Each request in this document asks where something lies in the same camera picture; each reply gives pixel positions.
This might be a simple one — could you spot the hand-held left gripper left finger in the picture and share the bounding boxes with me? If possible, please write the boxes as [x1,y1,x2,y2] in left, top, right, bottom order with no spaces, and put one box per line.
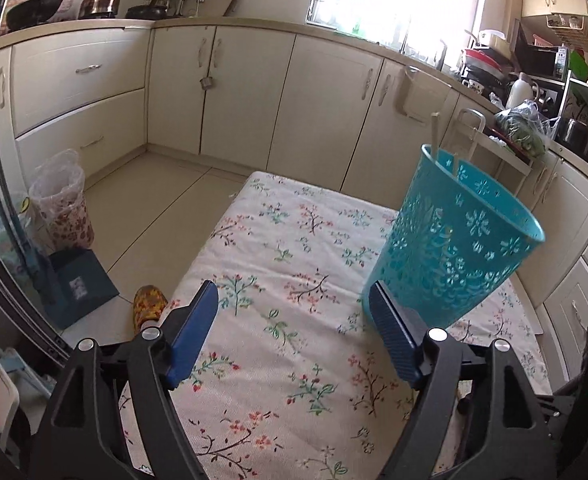
[26,280,220,480]

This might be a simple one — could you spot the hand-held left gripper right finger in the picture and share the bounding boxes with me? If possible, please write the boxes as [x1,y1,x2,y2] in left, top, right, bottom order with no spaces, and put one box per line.
[368,280,560,480]

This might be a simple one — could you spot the teal perforated plastic basket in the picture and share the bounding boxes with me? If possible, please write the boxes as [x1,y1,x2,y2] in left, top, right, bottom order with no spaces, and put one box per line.
[363,144,546,328]

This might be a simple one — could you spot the yellow floral slipper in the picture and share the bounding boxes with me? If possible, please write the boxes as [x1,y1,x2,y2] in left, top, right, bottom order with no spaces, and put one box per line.
[133,285,169,333]

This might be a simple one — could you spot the floral tablecloth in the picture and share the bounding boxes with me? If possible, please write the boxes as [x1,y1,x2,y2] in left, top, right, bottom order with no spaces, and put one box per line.
[119,171,550,480]

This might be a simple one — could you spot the dark blue box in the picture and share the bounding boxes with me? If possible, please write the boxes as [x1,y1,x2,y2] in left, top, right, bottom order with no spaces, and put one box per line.
[49,247,121,328]

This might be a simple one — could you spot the floral trash bin with bag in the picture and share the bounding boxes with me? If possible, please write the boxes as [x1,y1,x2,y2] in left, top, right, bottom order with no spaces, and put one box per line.
[28,149,96,251]

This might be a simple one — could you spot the clear plastic bag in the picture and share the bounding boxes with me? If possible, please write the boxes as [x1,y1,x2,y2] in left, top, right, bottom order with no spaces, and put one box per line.
[0,195,40,281]

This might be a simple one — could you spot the white shelf trolley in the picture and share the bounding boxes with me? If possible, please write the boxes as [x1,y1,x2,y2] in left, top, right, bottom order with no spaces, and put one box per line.
[441,107,535,196]

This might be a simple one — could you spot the steel cooking pot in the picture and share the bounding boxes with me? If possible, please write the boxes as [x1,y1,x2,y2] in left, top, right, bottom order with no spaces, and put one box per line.
[556,117,588,161]

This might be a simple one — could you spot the plastic bag of greens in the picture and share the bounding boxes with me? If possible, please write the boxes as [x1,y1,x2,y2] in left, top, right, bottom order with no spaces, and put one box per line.
[494,100,555,158]

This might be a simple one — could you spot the white door-mounted holder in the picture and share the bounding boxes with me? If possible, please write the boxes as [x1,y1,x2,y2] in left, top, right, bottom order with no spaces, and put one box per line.
[396,65,431,121]

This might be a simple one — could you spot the cream kitchen base cabinets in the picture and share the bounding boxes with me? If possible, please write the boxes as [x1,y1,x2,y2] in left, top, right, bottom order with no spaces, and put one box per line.
[0,15,588,411]

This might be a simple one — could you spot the white bottle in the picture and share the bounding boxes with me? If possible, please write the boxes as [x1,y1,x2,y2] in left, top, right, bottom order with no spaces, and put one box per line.
[505,74,535,111]

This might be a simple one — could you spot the sink faucet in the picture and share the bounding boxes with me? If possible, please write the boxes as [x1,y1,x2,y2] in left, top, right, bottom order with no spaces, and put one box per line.
[431,37,450,71]

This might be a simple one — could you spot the dish rack with dishes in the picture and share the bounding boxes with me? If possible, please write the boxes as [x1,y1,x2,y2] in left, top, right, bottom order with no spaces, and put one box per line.
[456,30,517,96]

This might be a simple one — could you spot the green plastic board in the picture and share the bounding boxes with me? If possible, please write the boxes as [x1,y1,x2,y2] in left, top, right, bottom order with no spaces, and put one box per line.
[566,50,588,81]

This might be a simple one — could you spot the black microwave oven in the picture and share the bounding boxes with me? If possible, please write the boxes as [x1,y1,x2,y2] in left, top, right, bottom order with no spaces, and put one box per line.
[514,20,570,78]

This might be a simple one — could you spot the black frying pan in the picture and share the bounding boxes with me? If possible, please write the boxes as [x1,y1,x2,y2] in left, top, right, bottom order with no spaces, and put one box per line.
[125,4,169,20]

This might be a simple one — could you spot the pale cutting board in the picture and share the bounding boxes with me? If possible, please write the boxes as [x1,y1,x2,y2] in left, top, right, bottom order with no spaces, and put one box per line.
[176,0,241,18]

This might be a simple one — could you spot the black wok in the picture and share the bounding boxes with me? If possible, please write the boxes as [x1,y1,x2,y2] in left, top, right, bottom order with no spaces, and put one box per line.
[5,0,65,31]

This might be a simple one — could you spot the hanging wire basket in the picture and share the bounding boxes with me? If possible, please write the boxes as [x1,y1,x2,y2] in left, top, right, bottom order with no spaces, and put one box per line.
[546,12,587,36]

